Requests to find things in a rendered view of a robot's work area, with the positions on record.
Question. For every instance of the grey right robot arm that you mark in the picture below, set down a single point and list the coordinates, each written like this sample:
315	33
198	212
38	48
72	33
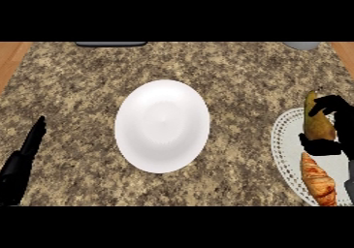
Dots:
353	182

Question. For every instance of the dark grey flat appliance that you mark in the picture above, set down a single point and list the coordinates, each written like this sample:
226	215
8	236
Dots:
110	44

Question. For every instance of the white oval plate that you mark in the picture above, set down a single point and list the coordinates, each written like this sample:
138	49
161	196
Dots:
162	126

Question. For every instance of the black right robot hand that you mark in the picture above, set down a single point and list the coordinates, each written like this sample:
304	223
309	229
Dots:
346	126

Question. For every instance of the golden croissant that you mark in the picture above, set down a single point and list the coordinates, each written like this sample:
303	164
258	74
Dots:
319	182

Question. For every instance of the yellow-brown pear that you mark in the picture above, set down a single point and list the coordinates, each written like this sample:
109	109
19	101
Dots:
317	126

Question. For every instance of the white lace placemat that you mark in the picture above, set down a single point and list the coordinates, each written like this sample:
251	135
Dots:
289	151

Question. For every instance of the pale grey round object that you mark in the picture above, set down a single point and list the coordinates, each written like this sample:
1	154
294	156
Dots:
301	45

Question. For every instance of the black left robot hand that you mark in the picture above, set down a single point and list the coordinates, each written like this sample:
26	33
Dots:
19	168

